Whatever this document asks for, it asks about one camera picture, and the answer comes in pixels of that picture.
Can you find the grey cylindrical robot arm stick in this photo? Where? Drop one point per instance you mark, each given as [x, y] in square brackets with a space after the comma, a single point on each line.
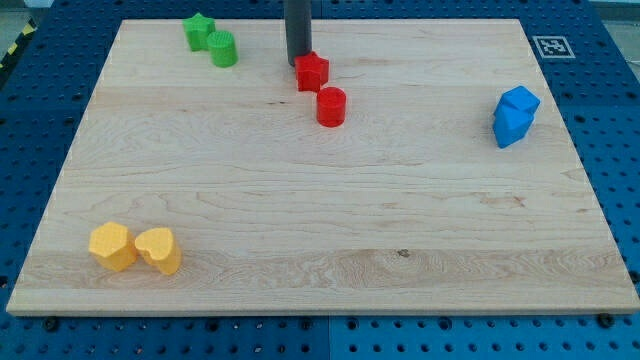
[297, 18]

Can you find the light wooden board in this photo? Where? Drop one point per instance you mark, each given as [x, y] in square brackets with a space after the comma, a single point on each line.
[408, 208]

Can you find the red cylinder block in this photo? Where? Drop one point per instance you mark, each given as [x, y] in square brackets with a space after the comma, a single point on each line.
[331, 107]

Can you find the red star block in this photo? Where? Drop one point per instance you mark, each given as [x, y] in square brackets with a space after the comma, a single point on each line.
[312, 72]

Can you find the green cylinder block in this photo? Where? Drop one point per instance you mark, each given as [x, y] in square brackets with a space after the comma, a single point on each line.
[222, 48]

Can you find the yellow heart block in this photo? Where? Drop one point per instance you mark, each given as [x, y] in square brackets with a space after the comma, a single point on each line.
[160, 249]

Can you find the blue pentagon block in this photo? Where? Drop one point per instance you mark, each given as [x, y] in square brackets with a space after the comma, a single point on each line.
[510, 125]

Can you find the green star block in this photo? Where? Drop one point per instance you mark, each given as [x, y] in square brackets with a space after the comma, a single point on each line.
[197, 28]

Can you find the blue cube block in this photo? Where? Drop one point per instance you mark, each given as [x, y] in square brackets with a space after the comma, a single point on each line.
[521, 99]

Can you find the yellow hexagon block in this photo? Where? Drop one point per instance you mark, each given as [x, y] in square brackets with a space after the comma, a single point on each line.
[112, 246]

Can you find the white fiducial marker tag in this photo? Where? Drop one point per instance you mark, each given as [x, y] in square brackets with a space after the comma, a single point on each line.
[553, 47]

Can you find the black bolt left front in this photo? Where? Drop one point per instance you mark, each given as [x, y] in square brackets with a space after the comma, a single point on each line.
[50, 324]

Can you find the black bolt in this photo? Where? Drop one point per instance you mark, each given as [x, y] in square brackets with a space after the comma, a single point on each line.
[605, 320]
[50, 324]

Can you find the black bolt right front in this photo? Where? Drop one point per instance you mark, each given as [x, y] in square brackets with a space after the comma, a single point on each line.
[605, 320]

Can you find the yellow black hazard tape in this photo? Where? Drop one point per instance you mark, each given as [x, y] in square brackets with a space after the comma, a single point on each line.
[15, 50]

